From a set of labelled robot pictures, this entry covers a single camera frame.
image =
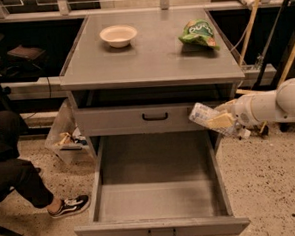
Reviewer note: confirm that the open grey bottom drawer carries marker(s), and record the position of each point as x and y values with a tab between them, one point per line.
159	181

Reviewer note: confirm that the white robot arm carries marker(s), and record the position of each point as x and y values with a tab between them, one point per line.
258	107

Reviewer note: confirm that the seated person in black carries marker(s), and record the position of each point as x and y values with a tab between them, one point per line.
17	173

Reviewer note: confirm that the white paper bowl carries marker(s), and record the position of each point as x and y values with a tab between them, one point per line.
118	36

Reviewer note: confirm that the grey drawer cabinet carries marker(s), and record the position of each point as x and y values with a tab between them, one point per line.
155	68

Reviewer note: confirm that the dark box on shelf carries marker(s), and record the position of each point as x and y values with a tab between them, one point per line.
28	53

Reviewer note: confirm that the wooden stick frame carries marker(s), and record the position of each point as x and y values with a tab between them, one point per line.
260	62

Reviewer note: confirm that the black white sneaker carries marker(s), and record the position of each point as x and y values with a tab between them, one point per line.
69	207

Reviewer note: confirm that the clear plastic water bottle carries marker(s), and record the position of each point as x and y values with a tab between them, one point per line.
200	114

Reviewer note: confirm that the clear plastic storage bin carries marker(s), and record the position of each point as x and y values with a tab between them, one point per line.
64	138

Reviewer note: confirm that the green chip bag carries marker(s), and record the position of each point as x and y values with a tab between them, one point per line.
199	33

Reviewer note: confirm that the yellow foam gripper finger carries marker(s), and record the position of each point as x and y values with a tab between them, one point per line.
226	106
223	120

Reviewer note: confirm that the closed grey upper drawer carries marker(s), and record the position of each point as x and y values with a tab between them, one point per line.
127	120

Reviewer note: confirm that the black drawer handle upper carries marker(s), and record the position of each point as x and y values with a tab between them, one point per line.
154	118

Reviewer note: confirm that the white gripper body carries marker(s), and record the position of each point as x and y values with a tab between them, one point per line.
243	112

